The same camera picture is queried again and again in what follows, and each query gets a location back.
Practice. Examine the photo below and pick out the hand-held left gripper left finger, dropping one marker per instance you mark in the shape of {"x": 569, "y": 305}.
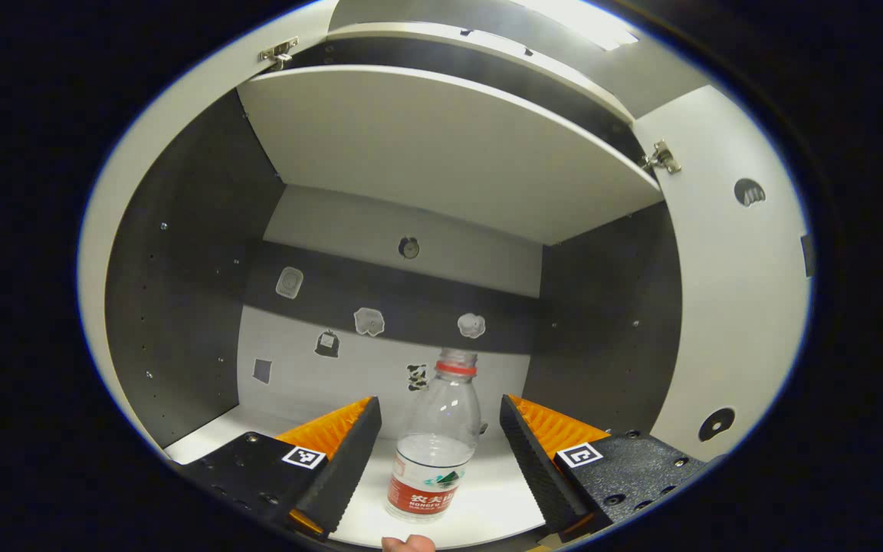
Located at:
{"x": 346, "y": 468}

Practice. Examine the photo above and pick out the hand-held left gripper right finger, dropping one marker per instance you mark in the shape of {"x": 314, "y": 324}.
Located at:
{"x": 537, "y": 468}

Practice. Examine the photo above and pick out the clear plastic water bottle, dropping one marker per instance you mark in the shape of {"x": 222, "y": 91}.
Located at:
{"x": 434, "y": 460}

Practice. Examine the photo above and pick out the white cabinet door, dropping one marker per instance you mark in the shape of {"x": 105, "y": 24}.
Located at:
{"x": 733, "y": 307}
{"x": 116, "y": 199}

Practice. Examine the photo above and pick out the white cabinet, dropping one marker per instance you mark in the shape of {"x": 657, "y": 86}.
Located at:
{"x": 411, "y": 230}

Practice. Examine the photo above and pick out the metal door hinge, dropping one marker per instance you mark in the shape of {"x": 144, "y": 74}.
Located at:
{"x": 660, "y": 159}
{"x": 279, "y": 52}

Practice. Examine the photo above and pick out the white cabinet drawer front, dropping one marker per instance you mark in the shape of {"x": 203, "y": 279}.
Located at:
{"x": 503, "y": 61}

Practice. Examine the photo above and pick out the ceiling light panel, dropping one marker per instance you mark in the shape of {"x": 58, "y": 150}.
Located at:
{"x": 576, "y": 19}

